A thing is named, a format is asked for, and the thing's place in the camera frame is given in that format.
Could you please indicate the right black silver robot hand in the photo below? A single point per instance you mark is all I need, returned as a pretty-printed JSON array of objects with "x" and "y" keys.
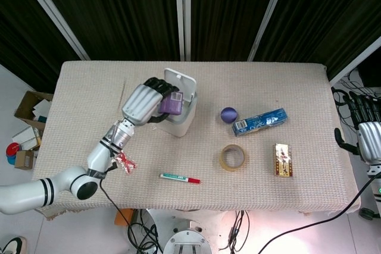
[{"x": 370, "y": 138}]

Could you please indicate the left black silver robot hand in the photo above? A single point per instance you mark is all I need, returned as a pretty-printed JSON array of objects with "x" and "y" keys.
[{"x": 141, "y": 103}]

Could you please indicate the purple box with barcode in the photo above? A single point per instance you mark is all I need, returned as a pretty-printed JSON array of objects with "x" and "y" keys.
[{"x": 171, "y": 105}]

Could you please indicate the white square container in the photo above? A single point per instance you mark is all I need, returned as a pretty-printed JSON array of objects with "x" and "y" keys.
[{"x": 181, "y": 126}]

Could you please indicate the white plastic box lid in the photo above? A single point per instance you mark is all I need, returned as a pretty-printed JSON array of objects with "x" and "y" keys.
[{"x": 184, "y": 83}]

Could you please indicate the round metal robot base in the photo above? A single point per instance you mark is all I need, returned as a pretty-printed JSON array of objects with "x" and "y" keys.
[{"x": 187, "y": 237}]

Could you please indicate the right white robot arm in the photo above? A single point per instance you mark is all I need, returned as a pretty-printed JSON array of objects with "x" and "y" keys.
[{"x": 375, "y": 194}]

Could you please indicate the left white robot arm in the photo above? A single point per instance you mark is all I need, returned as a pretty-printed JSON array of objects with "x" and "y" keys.
[{"x": 65, "y": 182}]

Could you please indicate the red white candy wrapper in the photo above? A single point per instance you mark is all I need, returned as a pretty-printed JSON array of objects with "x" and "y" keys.
[{"x": 128, "y": 163}]

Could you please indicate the green white marker red cap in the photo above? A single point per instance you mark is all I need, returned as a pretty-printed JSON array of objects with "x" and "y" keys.
[{"x": 178, "y": 178}]

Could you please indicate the purple ball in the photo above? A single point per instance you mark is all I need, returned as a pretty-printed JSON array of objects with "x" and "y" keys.
[{"x": 229, "y": 115}]

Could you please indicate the gold foil box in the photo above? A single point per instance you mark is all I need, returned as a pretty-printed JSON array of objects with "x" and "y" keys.
[{"x": 282, "y": 160}]

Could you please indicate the dark pleated curtain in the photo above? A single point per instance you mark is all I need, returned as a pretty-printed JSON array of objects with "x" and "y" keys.
[
  {"x": 119, "y": 13},
  {"x": 226, "y": 13},
  {"x": 327, "y": 13},
  {"x": 18, "y": 28}
]

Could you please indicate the beige woven tablecloth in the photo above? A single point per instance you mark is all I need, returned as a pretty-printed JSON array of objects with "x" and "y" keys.
[{"x": 238, "y": 87}]

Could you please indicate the brown tape roll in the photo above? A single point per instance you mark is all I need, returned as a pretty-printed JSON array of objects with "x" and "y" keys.
[{"x": 223, "y": 159}]

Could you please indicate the blue tissue pack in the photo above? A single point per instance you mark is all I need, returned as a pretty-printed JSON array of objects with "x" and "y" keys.
[{"x": 259, "y": 121}]

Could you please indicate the orange box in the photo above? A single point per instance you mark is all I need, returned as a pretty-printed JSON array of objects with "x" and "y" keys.
[{"x": 123, "y": 216}]

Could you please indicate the open cardboard box with papers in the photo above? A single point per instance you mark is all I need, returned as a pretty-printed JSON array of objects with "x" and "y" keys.
[{"x": 26, "y": 108}]

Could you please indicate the small cardboard box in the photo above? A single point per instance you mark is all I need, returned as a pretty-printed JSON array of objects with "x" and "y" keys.
[{"x": 25, "y": 159}]

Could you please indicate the red disc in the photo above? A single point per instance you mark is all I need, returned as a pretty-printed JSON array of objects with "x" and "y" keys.
[{"x": 13, "y": 149}]

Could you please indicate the black white sneaker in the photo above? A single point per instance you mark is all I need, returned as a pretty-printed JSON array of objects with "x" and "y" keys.
[{"x": 13, "y": 245}]

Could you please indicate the white frame post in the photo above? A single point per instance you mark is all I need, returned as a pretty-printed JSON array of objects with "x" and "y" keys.
[
  {"x": 182, "y": 13},
  {"x": 268, "y": 16},
  {"x": 354, "y": 60},
  {"x": 53, "y": 13}
]

